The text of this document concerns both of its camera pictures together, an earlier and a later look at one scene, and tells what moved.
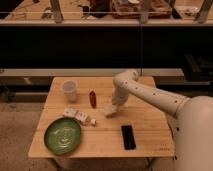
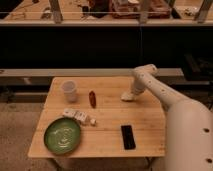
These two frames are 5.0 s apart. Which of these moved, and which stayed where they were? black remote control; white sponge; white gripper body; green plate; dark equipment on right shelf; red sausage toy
Moved: white sponge; white gripper body
Stayed: red sausage toy; black remote control; green plate; dark equipment on right shelf
